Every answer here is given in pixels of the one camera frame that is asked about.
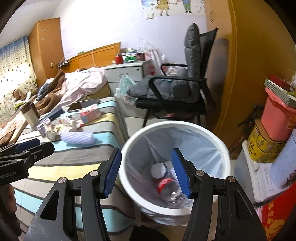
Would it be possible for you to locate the snack wrapper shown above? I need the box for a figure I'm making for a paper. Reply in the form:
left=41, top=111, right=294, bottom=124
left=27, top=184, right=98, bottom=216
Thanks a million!
left=37, top=116, right=81, bottom=141

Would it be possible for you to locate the clear plastic bottle red label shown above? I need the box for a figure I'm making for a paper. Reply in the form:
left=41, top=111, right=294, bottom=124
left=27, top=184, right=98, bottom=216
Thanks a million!
left=151, top=161, right=193, bottom=208

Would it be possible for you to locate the pink strawberry milk carton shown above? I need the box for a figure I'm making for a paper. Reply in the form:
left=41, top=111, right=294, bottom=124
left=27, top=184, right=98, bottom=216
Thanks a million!
left=80, top=107, right=101, bottom=124

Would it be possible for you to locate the white round trash bin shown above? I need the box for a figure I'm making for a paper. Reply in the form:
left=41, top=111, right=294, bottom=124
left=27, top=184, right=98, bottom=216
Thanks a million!
left=119, top=120, right=230, bottom=217

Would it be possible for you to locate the beige brown travel mug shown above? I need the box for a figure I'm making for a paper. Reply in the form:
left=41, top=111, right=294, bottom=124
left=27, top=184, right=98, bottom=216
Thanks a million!
left=21, top=102, right=40, bottom=128

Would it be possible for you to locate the white storage box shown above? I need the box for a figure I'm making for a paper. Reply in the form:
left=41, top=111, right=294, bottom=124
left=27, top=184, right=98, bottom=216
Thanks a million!
left=234, top=141, right=285, bottom=205

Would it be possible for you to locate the striped blanket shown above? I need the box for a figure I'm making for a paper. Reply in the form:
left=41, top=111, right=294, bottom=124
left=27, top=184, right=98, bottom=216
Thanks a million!
left=12, top=97, right=135, bottom=240

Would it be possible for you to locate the navy glasses case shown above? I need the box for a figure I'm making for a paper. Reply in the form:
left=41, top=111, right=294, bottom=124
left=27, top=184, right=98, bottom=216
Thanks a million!
left=40, top=108, right=64, bottom=123

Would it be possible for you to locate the brown fleece blanket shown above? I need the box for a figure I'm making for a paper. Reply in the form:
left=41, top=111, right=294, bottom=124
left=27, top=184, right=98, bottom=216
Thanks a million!
left=29, top=69, right=66, bottom=115

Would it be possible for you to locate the red gift box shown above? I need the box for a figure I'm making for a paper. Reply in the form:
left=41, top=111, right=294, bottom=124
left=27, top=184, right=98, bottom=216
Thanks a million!
left=261, top=183, right=295, bottom=240

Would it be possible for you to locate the white floral roll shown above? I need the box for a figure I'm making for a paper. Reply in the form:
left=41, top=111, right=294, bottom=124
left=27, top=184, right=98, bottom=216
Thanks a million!
left=270, top=129, right=296, bottom=189

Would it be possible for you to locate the black smartphone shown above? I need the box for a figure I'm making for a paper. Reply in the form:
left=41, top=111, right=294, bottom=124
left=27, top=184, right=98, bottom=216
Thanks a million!
left=68, top=98, right=100, bottom=111

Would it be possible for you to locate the yellow patterned tin box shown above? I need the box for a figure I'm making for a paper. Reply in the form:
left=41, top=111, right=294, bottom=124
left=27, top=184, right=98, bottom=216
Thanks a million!
left=247, top=118, right=286, bottom=163

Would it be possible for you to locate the dotted curtain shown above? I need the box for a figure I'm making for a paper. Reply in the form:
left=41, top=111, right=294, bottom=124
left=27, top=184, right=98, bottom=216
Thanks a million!
left=1, top=36, right=37, bottom=123

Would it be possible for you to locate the pink white duvet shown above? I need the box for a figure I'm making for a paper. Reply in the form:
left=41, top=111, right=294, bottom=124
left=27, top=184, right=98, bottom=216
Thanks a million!
left=46, top=67, right=107, bottom=107

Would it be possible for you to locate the green patterned plastic bag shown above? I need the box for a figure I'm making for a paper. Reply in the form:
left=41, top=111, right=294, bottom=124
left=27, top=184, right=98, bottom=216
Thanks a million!
left=114, top=73, right=137, bottom=105

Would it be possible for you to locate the pink plastic box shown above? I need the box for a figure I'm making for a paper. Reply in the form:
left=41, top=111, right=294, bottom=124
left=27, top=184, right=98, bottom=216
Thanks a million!
left=261, top=87, right=295, bottom=142

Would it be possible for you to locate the orange wooden wardrobe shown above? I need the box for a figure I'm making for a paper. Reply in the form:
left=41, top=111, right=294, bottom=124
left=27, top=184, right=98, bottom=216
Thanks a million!
left=29, top=18, right=64, bottom=87

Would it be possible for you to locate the black office chair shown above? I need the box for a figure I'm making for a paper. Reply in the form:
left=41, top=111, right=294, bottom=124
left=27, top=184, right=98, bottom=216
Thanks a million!
left=127, top=23, right=218, bottom=124

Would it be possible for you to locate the wooden headboard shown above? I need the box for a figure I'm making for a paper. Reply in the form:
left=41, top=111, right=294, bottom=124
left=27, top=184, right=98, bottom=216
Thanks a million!
left=61, top=42, right=120, bottom=73

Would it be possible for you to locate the white bedside cabinet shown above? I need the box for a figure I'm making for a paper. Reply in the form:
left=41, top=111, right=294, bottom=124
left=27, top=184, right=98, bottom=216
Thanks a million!
left=104, top=60, right=151, bottom=95

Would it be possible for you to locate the grey chair cushion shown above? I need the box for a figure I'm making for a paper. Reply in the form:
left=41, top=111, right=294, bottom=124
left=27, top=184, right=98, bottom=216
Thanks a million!
left=126, top=22, right=201, bottom=103

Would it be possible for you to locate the red cup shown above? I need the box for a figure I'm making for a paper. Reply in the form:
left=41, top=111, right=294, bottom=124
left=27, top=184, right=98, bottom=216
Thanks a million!
left=115, top=54, right=124, bottom=65

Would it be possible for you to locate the large wooden closet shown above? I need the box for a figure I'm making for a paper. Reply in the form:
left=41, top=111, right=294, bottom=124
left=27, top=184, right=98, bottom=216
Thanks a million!
left=205, top=1, right=295, bottom=149

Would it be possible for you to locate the cartoon wall sticker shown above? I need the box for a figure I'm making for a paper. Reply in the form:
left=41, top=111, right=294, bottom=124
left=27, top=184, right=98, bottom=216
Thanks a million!
left=141, top=0, right=205, bottom=19

